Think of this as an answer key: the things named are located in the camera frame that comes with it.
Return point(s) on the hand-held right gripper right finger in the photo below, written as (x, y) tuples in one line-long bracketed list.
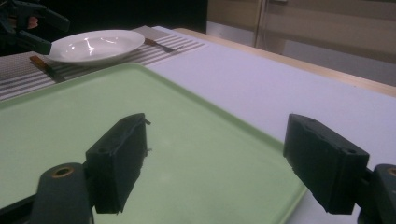
[(327, 165)]

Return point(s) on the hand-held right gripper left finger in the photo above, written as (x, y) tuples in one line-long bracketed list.
[(118, 161)]

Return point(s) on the white plate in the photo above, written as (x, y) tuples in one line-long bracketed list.
[(93, 46)]

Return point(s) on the striped placemat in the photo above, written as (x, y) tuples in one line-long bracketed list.
[(18, 71)]

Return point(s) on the light green tray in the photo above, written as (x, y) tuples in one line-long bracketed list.
[(193, 140)]

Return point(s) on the beige curtain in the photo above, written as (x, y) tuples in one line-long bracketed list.
[(327, 25)]

